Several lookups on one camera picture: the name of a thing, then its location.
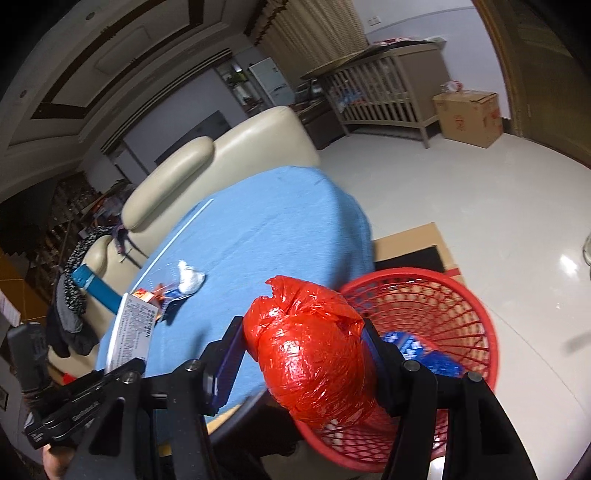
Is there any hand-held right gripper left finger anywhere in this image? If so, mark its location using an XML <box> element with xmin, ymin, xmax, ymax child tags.
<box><xmin>60</xmin><ymin>316</ymin><xmax>245</xmax><ymax>480</ymax></box>

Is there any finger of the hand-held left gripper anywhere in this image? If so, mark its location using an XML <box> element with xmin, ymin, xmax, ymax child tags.
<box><xmin>23</xmin><ymin>359</ymin><xmax>146</xmax><ymax>448</ymax></box>

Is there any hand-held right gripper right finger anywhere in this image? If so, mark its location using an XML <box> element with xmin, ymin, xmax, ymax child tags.
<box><xmin>360</xmin><ymin>318</ymin><xmax>539</xmax><ymax>480</ymax></box>

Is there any red plastic bag ball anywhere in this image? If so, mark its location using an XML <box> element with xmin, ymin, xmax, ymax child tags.
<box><xmin>242</xmin><ymin>275</ymin><xmax>366</xmax><ymax>428</ymax></box>

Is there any red plastic mesh basket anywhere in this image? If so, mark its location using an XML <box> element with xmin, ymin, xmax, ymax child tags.
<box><xmin>293</xmin><ymin>268</ymin><xmax>499</xmax><ymax>474</ymax></box>

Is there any blue white toothpaste carton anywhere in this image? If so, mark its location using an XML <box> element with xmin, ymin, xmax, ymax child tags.
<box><xmin>105</xmin><ymin>293</ymin><xmax>160</xmax><ymax>374</ymax></box>

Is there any white tissue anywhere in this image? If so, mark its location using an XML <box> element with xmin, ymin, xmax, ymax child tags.
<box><xmin>177</xmin><ymin>260</ymin><xmax>206</xmax><ymax>295</ymax></box>

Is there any blue plastic packet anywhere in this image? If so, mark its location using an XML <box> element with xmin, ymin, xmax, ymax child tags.
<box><xmin>381</xmin><ymin>330</ymin><xmax>467</xmax><ymax>377</ymax></box>

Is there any grey garment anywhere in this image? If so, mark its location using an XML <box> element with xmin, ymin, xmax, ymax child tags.
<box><xmin>46</xmin><ymin>277</ymin><xmax>100</xmax><ymax>358</ymax></box>

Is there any blue clear plastic wrapper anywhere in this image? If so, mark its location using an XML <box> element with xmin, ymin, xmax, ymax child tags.
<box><xmin>159</xmin><ymin>284</ymin><xmax>185</xmax><ymax>308</ymax></box>

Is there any orange crumpled wrapper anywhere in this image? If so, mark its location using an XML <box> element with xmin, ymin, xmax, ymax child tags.
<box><xmin>134</xmin><ymin>287</ymin><xmax>166</xmax><ymax>320</ymax></box>

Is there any dotted dark garment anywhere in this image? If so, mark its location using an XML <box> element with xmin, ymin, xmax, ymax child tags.
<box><xmin>62</xmin><ymin>231</ymin><xmax>114</xmax><ymax>319</ymax></box>

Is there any black floor mat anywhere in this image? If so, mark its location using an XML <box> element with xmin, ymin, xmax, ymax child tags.
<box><xmin>374</xmin><ymin>244</ymin><xmax>446</xmax><ymax>278</ymax></box>

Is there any flat cardboard sheet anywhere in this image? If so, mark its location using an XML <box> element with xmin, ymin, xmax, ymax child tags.
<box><xmin>372</xmin><ymin>222</ymin><xmax>460</xmax><ymax>278</ymax></box>

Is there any wooden display shelf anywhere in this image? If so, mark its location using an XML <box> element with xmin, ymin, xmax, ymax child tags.
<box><xmin>28</xmin><ymin>175</ymin><xmax>134</xmax><ymax>296</ymax></box>

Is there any purple patterned cloth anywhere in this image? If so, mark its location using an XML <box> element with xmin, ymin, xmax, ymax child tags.
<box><xmin>113</xmin><ymin>217</ymin><xmax>139</xmax><ymax>266</ymax></box>

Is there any cream leather sofa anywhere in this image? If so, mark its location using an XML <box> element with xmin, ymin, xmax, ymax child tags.
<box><xmin>46</xmin><ymin>106</ymin><xmax>321</xmax><ymax>370</ymax></box>

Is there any dark low cabinet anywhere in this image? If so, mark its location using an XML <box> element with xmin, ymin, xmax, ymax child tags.
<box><xmin>295</xmin><ymin>99</ymin><xmax>347</xmax><ymax>148</ymax></box>

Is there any brown cardboard box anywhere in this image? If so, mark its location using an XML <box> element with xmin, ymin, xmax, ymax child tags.
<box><xmin>433</xmin><ymin>90</ymin><xmax>502</xmax><ymax>148</ymax></box>

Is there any wooden baby crib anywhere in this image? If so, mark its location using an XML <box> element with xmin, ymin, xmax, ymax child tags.
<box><xmin>300</xmin><ymin>41</ymin><xmax>446</xmax><ymax>148</ymax></box>

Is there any white refrigerator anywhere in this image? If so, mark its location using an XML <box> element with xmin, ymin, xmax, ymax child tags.
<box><xmin>249</xmin><ymin>58</ymin><xmax>296</xmax><ymax>109</ymax></box>

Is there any beige curtain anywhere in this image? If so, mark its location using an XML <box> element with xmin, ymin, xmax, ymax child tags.
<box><xmin>245</xmin><ymin>0</ymin><xmax>370</xmax><ymax>70</ymax></box>

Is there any wooden door frame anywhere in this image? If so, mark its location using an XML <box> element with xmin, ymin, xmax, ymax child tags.
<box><xmin>475</xmin><ymin>0</ymin><xmax>591</xmax><ymax>158</ymax></box>

